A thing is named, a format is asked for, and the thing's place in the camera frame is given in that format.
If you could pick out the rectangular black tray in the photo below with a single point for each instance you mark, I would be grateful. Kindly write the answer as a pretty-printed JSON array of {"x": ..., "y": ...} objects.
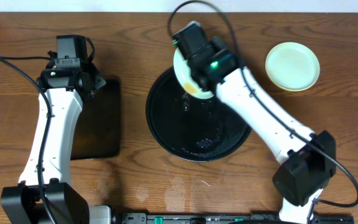
[{"x": 98, "y": 129}]

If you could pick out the green plate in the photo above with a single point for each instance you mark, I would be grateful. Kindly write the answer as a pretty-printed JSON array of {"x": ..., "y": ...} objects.
[
  {"x": 292, "y": 66},
  {"x": 183, "y": 75}
]

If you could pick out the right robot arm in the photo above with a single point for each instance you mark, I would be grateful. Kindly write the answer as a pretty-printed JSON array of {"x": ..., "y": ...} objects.
[{"x": 307, "y": 160}]

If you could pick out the round black tray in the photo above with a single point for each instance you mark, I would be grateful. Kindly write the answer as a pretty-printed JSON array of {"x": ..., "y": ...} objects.
[{"x": 190, "y": 128}]

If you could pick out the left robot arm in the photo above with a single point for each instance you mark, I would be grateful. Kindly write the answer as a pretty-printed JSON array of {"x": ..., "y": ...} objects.
[{"x": 44, "y": 193}]

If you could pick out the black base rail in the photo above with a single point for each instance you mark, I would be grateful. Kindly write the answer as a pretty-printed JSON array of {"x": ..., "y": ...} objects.
[{"x": 143, "y": 218}]

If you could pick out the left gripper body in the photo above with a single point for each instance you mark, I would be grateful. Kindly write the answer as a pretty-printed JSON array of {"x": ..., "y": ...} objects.
[{"x": 97, "y": 82}]

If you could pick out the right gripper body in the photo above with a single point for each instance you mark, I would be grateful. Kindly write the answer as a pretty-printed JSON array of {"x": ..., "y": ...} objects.
[{"x": 217, "y": 45}]

